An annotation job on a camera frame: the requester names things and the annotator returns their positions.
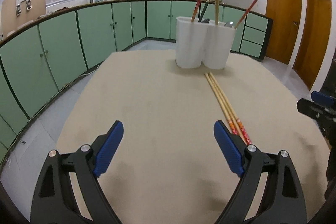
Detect bamboo chopstick orange end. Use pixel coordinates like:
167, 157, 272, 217
205, 73, 238, 135

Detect bamboo chopstick red end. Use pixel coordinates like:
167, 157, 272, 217
208, 72, 252, 145

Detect dark green black chopstick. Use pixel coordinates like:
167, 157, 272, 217
198, 0, 210, 23

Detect green lower kitchen cabinets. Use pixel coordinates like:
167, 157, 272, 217
1, 0, 272, 156

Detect wooden door right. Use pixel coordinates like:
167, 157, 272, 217
293, 0, 332, 89

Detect wooden door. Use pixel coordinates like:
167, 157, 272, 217
293, 0, 332, 89
266, 0, 302, 65

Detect wooden door left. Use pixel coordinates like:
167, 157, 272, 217
266, 0, 302, 65

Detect beige table mat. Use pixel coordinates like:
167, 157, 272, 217
56, 50, 329, 223

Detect red chopstick right compartment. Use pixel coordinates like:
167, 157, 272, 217
234, 0, 258, 29

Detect metal spoon right compartment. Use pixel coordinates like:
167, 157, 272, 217
224, 22, 234, 28

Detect metal spoon compartment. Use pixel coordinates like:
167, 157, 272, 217
224, 22, 234, 28
202, 18, 210, 23

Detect white double utensil holder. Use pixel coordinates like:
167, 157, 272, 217
175, 16, 236, 70

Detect metal spoon left compartment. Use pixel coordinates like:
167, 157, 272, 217
202, 18, 210, 23

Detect plain bamboo chopstick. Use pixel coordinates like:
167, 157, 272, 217
215, 0, 219, 26

